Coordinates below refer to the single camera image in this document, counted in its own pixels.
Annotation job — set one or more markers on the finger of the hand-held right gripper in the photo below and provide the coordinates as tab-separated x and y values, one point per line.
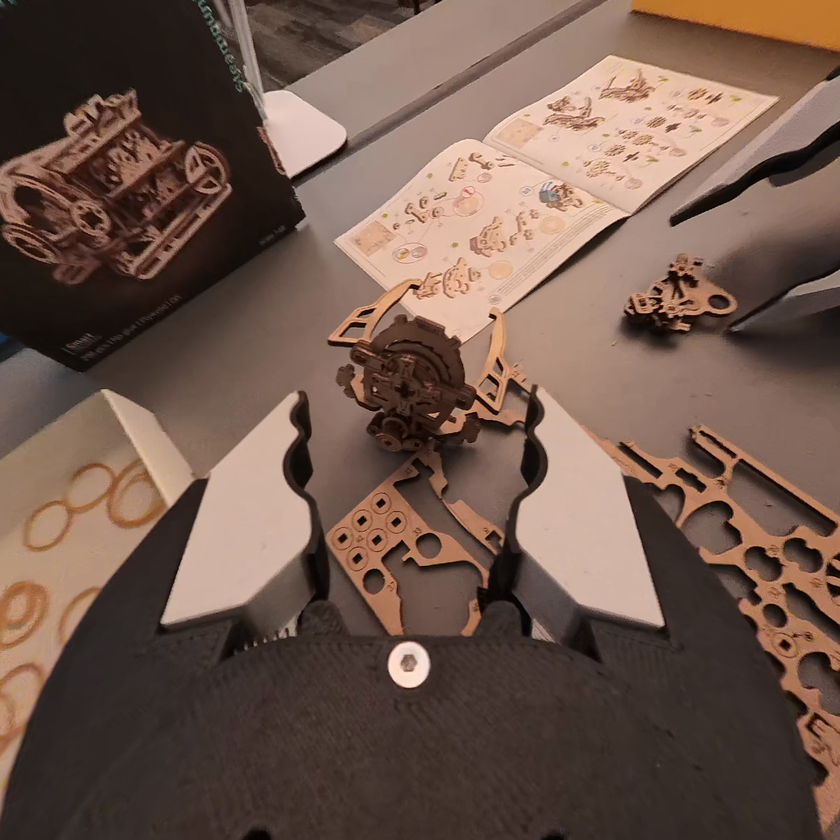
787	144
807	298

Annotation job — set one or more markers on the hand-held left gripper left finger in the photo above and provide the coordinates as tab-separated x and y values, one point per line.
243	525

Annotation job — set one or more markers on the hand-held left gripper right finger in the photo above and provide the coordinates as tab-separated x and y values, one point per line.
577	525

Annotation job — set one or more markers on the small wooden model assembly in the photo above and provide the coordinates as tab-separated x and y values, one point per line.
676	298

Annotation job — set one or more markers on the round wooden gear assembly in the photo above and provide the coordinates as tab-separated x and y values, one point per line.
407	380

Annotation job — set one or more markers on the punched wooden parts sheet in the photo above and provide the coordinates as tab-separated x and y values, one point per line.
394	610

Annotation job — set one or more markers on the black model kit box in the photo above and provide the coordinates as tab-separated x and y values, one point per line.
131	98

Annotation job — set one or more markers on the pile of rubber bands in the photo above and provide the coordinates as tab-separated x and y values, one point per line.
134	518

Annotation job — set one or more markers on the yellow plastic bin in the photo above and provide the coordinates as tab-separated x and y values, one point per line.
735	19

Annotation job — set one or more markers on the white cardboard tray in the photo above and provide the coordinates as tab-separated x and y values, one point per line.
39	459

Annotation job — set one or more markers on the paper instruction booklet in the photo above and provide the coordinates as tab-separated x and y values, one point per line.
558	164

